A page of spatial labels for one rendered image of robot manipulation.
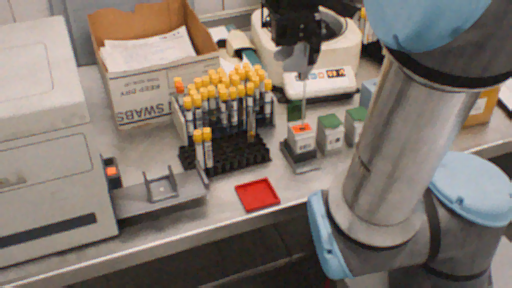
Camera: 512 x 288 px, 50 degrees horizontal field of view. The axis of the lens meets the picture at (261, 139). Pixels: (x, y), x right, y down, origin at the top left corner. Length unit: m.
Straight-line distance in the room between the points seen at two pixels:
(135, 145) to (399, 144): 0.77
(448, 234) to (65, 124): 0.54
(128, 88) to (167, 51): 0.22
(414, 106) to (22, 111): 0.55
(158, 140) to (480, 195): 0.70
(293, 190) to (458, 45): 0.71
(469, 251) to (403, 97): 0.34
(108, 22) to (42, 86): 0.57
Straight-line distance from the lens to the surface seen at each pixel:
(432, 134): 0.50
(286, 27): 0.91
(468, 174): 0.75
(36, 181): 0.91
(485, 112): 1.29
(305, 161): 1.11
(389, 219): 0.63
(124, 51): 1.39
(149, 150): 1.18
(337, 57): 1.30
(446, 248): 0.74
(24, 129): 0.85
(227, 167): 1.10
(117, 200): 1.03
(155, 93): 1.20
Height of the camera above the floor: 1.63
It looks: 40 degrees down
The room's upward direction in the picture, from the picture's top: straight up
